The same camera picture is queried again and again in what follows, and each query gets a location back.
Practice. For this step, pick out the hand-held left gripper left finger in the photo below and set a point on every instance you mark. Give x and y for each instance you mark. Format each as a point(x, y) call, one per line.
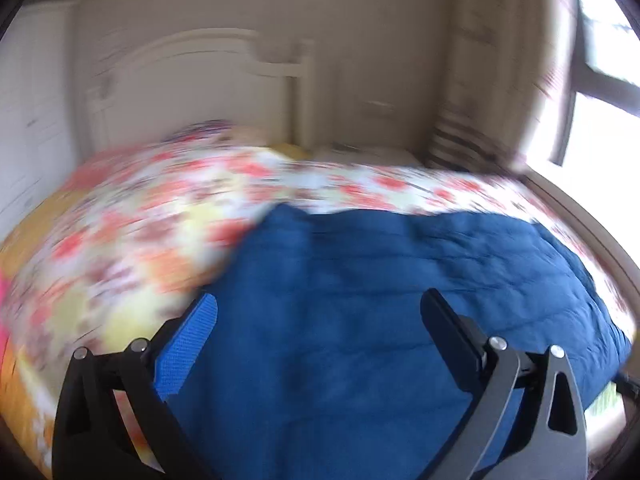
point(187, 345)

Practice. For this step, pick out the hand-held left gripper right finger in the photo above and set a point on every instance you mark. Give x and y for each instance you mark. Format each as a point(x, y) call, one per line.
point(447, 340)

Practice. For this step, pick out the blue quilted blanket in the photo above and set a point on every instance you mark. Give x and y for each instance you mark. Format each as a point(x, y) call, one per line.
point(350, 285)

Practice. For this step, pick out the floral bed quilt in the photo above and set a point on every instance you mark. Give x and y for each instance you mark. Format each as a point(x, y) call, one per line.
point(150, 210)

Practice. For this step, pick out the beige window ledge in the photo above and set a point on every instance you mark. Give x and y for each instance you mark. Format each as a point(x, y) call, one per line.
point(585, 220)

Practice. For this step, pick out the embroidered floral pillow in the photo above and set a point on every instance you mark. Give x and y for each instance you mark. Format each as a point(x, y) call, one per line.
point(200, 132)

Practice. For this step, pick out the printed striped curtain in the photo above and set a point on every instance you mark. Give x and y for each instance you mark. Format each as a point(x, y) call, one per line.
point(480, 85)

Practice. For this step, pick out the white bed headboard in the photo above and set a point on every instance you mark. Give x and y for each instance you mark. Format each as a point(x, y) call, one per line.
point(200, 85)

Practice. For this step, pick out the white wardrobe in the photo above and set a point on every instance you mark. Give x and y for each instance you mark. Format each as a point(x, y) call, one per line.
point(35, 110)

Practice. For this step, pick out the window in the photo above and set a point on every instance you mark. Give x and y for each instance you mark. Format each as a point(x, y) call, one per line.
point(605, 60)

